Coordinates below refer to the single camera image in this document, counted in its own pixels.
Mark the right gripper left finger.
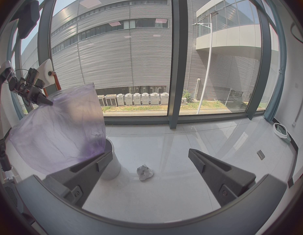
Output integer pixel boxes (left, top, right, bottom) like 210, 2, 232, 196
44, 151, 115, 208

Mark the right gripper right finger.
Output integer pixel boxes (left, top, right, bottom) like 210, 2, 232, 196
188, 148, 257, 207

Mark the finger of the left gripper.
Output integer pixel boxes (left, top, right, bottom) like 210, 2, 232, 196
34, 94, 54, 106

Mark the purple plastic bag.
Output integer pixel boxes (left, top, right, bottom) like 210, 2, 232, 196
9, 82, 106, 176

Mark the clear white wrapper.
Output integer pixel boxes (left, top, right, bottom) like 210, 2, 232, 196
136, 164, 154, 181

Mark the white trash bin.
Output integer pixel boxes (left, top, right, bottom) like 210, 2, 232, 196
99, 137, 122, 180

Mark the white cushioned wooden chair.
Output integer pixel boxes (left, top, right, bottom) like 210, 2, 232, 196
38, 59, 62, 98

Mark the blue-green curtain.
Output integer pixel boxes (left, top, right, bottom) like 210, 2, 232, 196
263, 65, 287, 122

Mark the window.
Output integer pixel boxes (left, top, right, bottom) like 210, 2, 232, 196
9, 0, 289, 132

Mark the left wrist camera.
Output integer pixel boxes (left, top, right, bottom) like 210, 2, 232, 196
26, 68, 46, 88

